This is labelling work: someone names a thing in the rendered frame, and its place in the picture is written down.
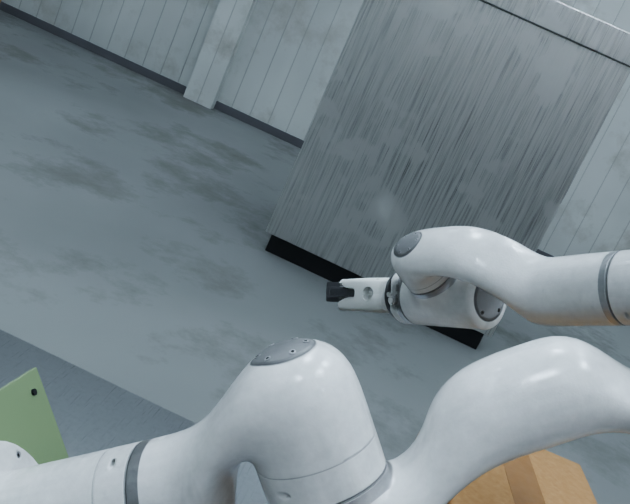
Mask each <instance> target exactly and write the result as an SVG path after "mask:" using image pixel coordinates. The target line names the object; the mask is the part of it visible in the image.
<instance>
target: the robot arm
mask: <svg viewBox="0 0 630 504"><path fill-rule="evenodd" d="M391 264H392V266H393V269H394V270H395V273H394V274H393V275H392V276H391V277H390V278H355V279H342V280H341V281H340V282H327V285H326V301H327V302H338V308H339V309H340V310H343V311H360V312H374V313H390V314H391V315H392V316H393V317H394V318H396V319H397V320H398V321H399V322H402V323H405V324H415V325H428V326H440V327H453V328H465V329H478V330H488V329H491V328H493V327H494V326H496V325H497V324H498V323H499V322H500V320H501V319H502V317H503V315H504V312H505V308H506V305H507V306H509V307H510V308H511V309H513V310H514V311H515V312H516V313H518V314H519V315H520V316H522V317H523V318H525V319H526V320H528V321H530V322H532V323H534V324H537V325H542V326H630V250H621V251H610V252H599V253H589V254H580V255H570V256H559V257H547V256H543V255H540V254H538V253H536V252H534V251H532V250H530V249H529V248H527V247H525V246H523V245H522V244H520V243H518V242H516V241H514V240H512V239H510V238H508V237H505V236H503V235H501V234H498V233H496V232H493V231H490V230H486V229H482V228H477V227H470V226H450V227H438V228H430V229H424V230H419V231H415V232H413V233H410V234H408V235H406V236H404V237H402V238H401V239H400V240H399V241H398V242H397V243H396V244H395V246H394V247H393V249H392V251H391ZM611 432H612V433H626V434H630V368H628V367H626V366H624V365H623V364H621V363H619V362H618V361H616V360H614V359H613V358H612V357H610V356H608V355H607V354H605V353H604V352H602V351H601V350H599V349H598V348H596V347H594V346H592V345H590V344H588V343H586V342H584V341H581V340H579V339H576V338H571V337H566V336H551V337H544V338H540V339H536V340H532V341H529V342H526V343H523V344H520V345H517V346H514V347H511V348H508V349H505V350H502V351H499V352H497V353H494V354H492V355H489V356H487V357H484V358H482V359H479V360H477V361H475V362H473V363H471V364H469V365H468V366H466V367H464V368H462V369H461V370H460V371H458V372H457V373H455V374H454V375H453V376H452V377H451V378H450V379H448V380H447V381H446V383H445V384H444V385H443V386H442V387H441V388H440V390H439V391H438V392H437V394H436V395H435V397H434V399H433V401H432V403H431V405H430V407H429V410H428V412H427V415H426V418H425V420H424V423H423V426H422V428H421V430H420V432H419V434H418V436H417V438H416V440H415V441H414V442H413V443H412V445H411V446H410V447H409V448H408V449H407V450H406V451H405V452H404V453H402V454H401V455H399V456H398V457H396V458H394V459H392V460H386V459H385V456H384V453H383V450H382V447H381V444H380V441H379V438H378V435H377V432H376V429H375V426H374V423H373V420H372V417H371V414H370V411H369V408H368V405H367V402H366V399H365V396H364V393H363V391H362V388H361V385H360V383H359V380H358V378H357V376H356V374H355V371H354V370H353V368H352V366H351V364H350V363H349V361H348V360H347V359H346V357H345V356H344V355H343V354H342V353H341V352H340V351H339V350H338V349H336V348H335V347H333V346H332V345H330V344H328V343H325V342H323V341H319V340H315V339H308V338H298V337H297V338H291V339H289V340H284V341H281V342H278V343H275V344H274V343H273V344H271V345H269V346H268V347H267V348H266V349H264V350H263V351H261V352H260V353H259V354H258V355H257V356H256V357H254V358H253V359H252V360H251V361H250V362H249V363H248V365H247V366H246V367H245V368H244V369H243V370H242V372H241V373H240V374H239V376H238V377H237V378H236V379H235V381H234V382H233V383H232V385H231V386H230V387H229V389H228V390H227V392H226V393H225V394H224V396H223V397H222V398H221V400H220V401H219V402H218V404H217V405H216V406H215V407H214V409H213V410H212V411H211V412H210V413H209V414H208V415H207V416H206V417H205V418H204V419H202V420H201V421H200V422H198V423H197V424H195V425H194V426H192V427H190V428H187V429H185V430H182V431H179V432H176V433H173V434H169V435H165V436H161V437H157V438H153V439H149V440H144V441H140V442H135V443H131V444H126V445H122V446H118V447H114V448H110V449H105V450H101V451H97V452H92V453H88V454H83V455H79V456H75V457H70V458H66V459H61V460H57V461H52V462H48V463H44V464H39V465H38V464H37V462H36V461H35V460H34V458H33V457H32V456H31V455H30V454H28V453H27V452H26V451H25V450H24V449H22V448H21V447H19V446H17V445H16V444H13V443H10V442H7V441H0V504H236V489H237V476H238V468H239V464H240V463H242V462H250V463H252V464H253V466H254V467H255V469H256V472H257V475H258V477H259V480H260V483H261V486H262V489H263V491H264V494H265V497H266V500H267V502H268V504H447V503H448V502H449V501H451V500H452V499H453V498H454V497H455V496H456V495H457V494H458V493H459V492H460V491H462V490H463V489H464V488H465V487H467V486H468V485H469V484H470V483H471V482H473V481H474V480H476V479H477V478H479V477H480V476H482V475H483V474H485V473H487V472H489V471H490V470H492V469H494V468H496V467H498V466H500V465H502V464H505V463H507V462H509V461H512V460H515V459H517V458H520V457H523V456H526V455H529V454H532V453H535V452H538V451H541V450H544V449H547V448H550V447H554V446H557V445H560V444H563V443H566V442H569V441H572V440H575V439H579V438H582V437H585V436H589V435H594V434H600V433H611Z"/></svg>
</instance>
